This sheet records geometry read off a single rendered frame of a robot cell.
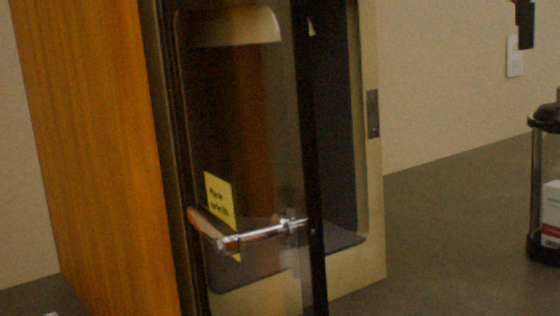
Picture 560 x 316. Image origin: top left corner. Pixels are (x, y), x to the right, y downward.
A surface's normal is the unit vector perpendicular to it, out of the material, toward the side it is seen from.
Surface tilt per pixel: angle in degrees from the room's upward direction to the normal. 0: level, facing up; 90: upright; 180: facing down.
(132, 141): 90
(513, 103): 90
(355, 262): 90
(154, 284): 90
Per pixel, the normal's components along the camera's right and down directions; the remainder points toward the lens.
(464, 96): 0.55, 0.18
